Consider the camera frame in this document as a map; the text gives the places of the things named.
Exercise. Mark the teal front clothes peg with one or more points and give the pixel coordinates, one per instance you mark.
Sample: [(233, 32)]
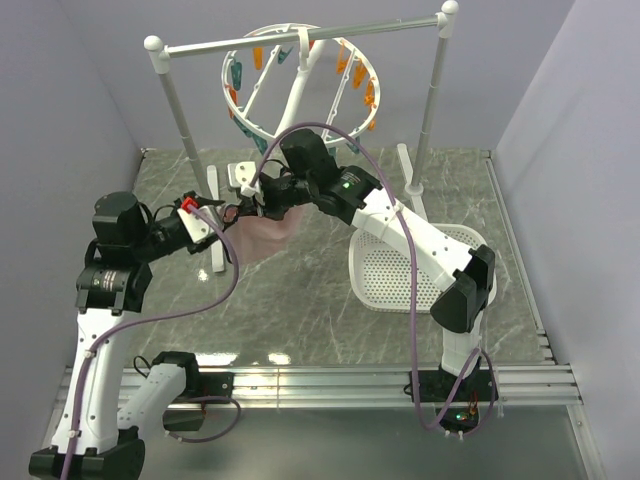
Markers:
[(261, 143)]

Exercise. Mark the orange right back peg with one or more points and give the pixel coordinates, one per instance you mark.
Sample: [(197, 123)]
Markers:
[(343, 58)]

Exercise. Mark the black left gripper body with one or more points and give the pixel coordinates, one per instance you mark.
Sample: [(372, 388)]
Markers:
[(163, 237)]

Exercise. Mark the orange right middle peg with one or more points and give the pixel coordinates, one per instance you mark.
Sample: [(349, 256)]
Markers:
[(369, 98)]

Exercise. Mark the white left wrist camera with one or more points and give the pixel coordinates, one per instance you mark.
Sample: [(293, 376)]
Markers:
[(198, 222)]

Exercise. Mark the teal left back peg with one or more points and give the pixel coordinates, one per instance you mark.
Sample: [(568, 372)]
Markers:
[(236, 70)]

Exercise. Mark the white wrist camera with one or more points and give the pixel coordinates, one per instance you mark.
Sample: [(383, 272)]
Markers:
[(198, 222), (240, 179)]

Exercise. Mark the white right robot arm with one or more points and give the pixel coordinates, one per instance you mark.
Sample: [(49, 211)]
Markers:
[(463, 275)]

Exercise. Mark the teal left front peg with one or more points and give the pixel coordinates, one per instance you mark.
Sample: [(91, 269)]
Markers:
[(244, 129)]

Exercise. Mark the white round clip hanger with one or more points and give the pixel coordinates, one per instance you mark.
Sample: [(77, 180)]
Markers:
[(251, 92)]

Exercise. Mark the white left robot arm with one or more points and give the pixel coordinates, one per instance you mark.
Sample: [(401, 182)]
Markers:
[(97, 437)]

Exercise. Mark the orange back left peg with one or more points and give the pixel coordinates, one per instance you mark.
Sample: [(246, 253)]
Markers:
[(258, 58)]

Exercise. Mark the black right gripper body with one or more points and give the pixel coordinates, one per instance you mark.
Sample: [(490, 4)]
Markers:
[(282, 194)]

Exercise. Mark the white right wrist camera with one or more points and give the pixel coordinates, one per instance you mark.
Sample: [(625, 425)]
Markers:
[(240, 179)]

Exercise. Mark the orange left clothes peg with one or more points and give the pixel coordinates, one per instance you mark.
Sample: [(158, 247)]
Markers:
[(233, 104)]

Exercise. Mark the white perforated plastic basket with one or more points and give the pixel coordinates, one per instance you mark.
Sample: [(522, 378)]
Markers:
[(381, 277)]

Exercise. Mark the teal front right peg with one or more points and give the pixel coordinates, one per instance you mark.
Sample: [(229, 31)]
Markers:
[(353, 147)]

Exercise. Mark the teal clothes peg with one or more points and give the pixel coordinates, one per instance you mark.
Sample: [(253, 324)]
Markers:
[(261, 143), (283, 55)]

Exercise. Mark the orange right upper peg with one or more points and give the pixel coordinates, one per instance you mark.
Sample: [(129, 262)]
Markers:
[(360, 73)]

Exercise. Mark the teal back clothes peg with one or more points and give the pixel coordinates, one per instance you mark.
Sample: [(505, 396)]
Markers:
[(283, 55)]

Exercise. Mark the pink underwear navy trim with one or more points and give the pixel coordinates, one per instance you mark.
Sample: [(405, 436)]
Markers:
[(257, 238)]

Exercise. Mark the aluminium mounting rail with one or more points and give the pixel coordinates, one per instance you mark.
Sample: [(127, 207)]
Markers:
[(379, 386)]

